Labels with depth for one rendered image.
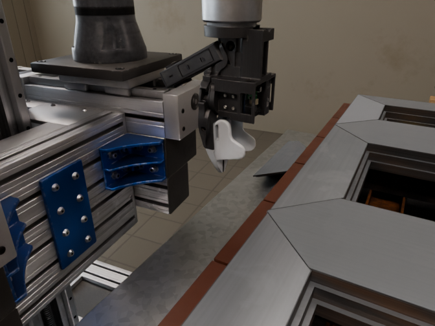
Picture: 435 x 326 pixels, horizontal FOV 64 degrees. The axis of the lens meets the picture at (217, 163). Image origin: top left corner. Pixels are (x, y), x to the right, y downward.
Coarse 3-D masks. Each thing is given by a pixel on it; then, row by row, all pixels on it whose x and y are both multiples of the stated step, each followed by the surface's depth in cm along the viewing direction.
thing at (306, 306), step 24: (408, 120) 100; (432, 120) 97; (360, 168) 69; (384, 168) 75; (408, 168) 73; (432, 168) 71; (360, 192) 66; (312, 288) 41; (336, 288) 40; (360, 288) 39; (312, 312) 40; (336, 312) 40; (360, 312) 39; (384, 312) 38; (408, 312) 37; (432, 312) 36
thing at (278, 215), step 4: (276, 208) 53; (280, 208) 53; (284, 208) 53; (288, 208) 53; (268, 212) 52; (272, 212) 52; (276, 212) 52; (280, 212) 52; (284, 212) 52; (288, 212) 52; (272, 216) 51; (276, 216) 51; (280, 216) 51; (284, 216) 51; (276, 220) 50; (280, 220) 50; (276, 224) 49; (280, 224) 49
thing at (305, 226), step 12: (312, 204) 54; (324, 204) 54; (336, 204) 54; (288, 216) 51; (300, 216) 51; (312, 216) 51; (324, 216) 51; (288, 228) 48; (300, 228) 48; (312, 228) 48; (324, 228) 48; (300, 240) 46; (312, 240) 46; (300, 252) 44; (312, 252) 44
